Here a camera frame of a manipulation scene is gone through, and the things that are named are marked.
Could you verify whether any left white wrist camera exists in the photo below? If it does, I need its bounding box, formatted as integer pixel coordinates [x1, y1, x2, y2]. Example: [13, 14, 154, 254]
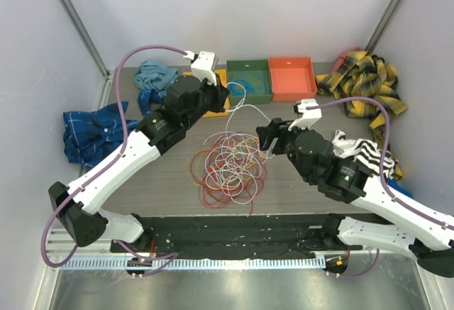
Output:
[183, 50, 218, 86]

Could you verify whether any black white striped cloth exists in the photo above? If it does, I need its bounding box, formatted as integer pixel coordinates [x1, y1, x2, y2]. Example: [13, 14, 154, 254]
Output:
[331, 130, 402, 179]

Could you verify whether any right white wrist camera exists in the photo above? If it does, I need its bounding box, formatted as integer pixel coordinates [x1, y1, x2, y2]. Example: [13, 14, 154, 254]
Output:
[288, 99, 321, 131]

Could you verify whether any blue object under cloth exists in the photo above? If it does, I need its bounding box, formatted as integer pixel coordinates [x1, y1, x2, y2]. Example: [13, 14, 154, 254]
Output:
[387, 179, 413, 199]

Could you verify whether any pink cloth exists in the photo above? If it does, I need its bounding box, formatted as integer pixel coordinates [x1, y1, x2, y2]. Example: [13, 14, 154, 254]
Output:
[330, 46, 362, 74]

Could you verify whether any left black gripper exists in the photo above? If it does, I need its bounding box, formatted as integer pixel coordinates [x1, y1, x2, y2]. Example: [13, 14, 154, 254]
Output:
[182, 73, 230, 131]

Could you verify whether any slotted cable duct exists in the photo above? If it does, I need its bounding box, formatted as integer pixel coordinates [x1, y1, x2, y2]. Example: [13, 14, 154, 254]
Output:
[62, 255, 326, 271]

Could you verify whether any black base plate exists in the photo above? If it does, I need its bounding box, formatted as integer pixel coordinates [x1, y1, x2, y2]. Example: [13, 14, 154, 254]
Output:
[129, 214, 362, 260]

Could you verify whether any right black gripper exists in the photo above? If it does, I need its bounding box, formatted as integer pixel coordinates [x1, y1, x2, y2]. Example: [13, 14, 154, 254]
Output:
[256, 117, 314, 183]

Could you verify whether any right aluminium frame post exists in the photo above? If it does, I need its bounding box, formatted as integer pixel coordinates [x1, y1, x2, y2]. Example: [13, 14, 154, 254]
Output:
[365, 0, 404, 51]

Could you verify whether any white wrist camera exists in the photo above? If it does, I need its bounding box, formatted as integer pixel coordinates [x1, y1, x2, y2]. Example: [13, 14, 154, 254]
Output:
[288, 99, 321, 131]
[183, 50, 218, 86]

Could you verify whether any green plastic bin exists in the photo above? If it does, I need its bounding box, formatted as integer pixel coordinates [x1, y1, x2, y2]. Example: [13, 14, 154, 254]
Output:
[226, 59, 272, 106]

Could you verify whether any light blue cloth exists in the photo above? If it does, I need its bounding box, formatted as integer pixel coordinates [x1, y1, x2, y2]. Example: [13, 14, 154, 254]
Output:
[133, 60, 179, 96]

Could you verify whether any aluminium frame post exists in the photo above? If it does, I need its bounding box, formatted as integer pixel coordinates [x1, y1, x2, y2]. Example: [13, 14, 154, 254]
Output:
[365, 0, 404, 51]
[41, 0, 111, 77]

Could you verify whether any blue cable in bin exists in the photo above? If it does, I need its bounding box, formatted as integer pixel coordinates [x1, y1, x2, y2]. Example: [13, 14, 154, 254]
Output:
[230, 71, 269, 95]

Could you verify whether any left aluminium frame post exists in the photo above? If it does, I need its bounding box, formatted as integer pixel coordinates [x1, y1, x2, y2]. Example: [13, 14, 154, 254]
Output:
[41, 0, 111, 77]

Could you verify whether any white cable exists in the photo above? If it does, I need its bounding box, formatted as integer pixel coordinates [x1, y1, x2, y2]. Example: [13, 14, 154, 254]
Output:
[202, 81, 276, 205]

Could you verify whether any yellow plaid cloth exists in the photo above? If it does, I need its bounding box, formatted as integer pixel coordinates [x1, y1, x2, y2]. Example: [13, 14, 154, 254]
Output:
[315, 50, 409, 180]

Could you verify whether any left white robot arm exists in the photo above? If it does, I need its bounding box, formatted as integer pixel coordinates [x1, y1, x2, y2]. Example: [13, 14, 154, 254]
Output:
[48, 75, 230, 253]

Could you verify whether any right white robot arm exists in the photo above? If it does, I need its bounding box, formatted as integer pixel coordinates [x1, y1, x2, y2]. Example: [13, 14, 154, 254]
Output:
[256, 118, 453, 278]

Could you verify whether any coral red plastic bin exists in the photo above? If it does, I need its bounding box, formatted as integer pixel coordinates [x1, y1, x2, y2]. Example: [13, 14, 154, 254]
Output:
[268, 57, 317, 102]

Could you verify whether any orange cable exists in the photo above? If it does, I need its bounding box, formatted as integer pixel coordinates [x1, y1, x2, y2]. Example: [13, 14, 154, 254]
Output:
[189, 139, 267, 187]

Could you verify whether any yellow plastic bin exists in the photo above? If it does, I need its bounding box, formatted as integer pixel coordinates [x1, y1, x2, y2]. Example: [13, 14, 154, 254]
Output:
[173, 67, 229, 123]

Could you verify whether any dark blue plaid cloth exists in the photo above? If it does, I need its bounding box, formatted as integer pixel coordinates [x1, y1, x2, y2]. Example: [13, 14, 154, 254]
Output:
[62, 101, 143, 171]

